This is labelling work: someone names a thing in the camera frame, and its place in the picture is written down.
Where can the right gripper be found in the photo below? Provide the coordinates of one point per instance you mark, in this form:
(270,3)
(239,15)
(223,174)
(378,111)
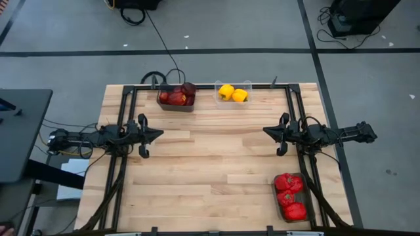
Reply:
(283,149)

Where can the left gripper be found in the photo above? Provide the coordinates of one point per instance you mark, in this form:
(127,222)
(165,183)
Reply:
(143,147)

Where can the dark red bell pepper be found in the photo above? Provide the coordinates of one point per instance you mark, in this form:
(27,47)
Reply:
(163,97)
(177,98)
(191,101)
(188,88)

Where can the yellow bell pepper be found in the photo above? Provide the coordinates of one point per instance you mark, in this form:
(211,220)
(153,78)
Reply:
(240,95)
(226,91)

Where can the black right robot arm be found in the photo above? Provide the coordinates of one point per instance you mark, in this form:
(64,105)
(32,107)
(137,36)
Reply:
(341,134)

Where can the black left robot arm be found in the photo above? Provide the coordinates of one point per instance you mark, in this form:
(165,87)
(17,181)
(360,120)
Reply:
(98,137)

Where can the dark brown plastic basket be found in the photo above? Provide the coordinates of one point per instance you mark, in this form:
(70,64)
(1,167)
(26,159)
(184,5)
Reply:
(177,108)

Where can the clear plastic basket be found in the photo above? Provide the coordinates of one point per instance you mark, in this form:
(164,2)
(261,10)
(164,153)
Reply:
(223,104)

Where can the grey translucent plastic basket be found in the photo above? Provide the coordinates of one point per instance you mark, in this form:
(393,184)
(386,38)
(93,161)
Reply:
(308,200)

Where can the white paper sheets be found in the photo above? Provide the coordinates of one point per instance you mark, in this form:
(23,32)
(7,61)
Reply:
(70,183)

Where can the black floor bar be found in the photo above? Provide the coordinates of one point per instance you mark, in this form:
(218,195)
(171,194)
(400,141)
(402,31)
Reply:
(54,173)

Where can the black desk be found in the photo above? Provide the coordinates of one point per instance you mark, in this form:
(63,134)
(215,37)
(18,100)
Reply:
(23,137)

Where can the black equipment box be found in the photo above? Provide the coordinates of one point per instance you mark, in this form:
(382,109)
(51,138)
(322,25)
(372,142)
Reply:
(138,4)

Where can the black equipment cabinet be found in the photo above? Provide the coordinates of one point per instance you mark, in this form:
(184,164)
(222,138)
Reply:
(357,16)

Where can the dark flat device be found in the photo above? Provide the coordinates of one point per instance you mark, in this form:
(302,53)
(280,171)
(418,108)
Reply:
(6,105)

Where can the person's hand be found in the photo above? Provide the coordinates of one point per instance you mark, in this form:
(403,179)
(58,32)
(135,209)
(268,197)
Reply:
(6,231)

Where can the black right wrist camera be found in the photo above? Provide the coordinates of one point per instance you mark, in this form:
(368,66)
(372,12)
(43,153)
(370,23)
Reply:
(293,127)

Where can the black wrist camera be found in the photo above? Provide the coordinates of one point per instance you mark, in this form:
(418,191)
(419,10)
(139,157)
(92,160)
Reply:
(293,127)
(132,126)

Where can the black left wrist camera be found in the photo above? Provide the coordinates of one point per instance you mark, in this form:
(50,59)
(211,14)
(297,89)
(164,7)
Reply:
(132,126)

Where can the black aluminium table frame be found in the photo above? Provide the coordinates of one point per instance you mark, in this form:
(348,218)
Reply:
(210,86)

